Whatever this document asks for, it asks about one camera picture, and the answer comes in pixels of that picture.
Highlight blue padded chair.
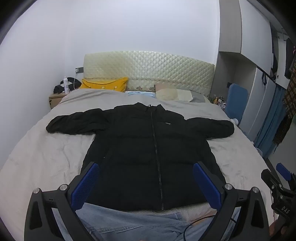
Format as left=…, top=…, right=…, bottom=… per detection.
left=225, top=83, right=249, bottom=127

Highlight person's blue jeans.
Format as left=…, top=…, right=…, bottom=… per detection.
left=52, top=204, right=241, bottom=241

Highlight yellow pillow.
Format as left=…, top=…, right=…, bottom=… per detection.
left=79, top=77, right=129, bottom=93

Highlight wooden nightstand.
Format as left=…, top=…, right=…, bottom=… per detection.
left=48, top=93, right=70, bottom=109

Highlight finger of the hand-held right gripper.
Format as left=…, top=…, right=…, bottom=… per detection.
left=261, top=169, right=282, bottom=194
left=276, top=163, right=296, bottom=184

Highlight cream fluffy pillow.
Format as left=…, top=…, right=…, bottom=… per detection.
left=155, top=85, right=178, bottom=101

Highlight brown patterned hanging garment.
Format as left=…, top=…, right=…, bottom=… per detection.
left=273, top=70, right=296, bottom=146

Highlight pale green pillow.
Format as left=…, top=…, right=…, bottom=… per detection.
left=177, top=90, right=194, bottom=102

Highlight black cable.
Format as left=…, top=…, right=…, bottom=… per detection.
left=183, top=214, right=236, bottom=241

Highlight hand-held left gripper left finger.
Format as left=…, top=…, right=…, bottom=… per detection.
left=24, top=162, right=103, bottom=241

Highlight white and grey wardrobe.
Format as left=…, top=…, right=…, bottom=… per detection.
left=215, top=0, right=289, bottom=149

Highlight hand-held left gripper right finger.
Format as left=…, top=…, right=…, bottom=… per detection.
left=192, top=161, right=271, bottom=241

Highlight blue printed pillow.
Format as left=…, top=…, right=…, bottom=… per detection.
left=125, top=91, right=156, bottom=98

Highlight black hanging strap bag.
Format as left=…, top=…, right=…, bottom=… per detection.
left=262, top=50, right=279, bottom=85

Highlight blue curtain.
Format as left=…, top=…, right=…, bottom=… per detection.
left=254, top=86, right=287, bottom=158

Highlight black puffer jacket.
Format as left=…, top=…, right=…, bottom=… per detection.
left=46, top=102, right=235, bottom=212

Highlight bed with grey sheet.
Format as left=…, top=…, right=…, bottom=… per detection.
left=0, top=89, right=273, bottom=232

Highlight cream quilted headboard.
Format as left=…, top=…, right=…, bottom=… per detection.
left=83, top=50, right=215, bottom=99

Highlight group of small bottles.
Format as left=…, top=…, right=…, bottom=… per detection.
left=210, top=94, right=226, bottom=106

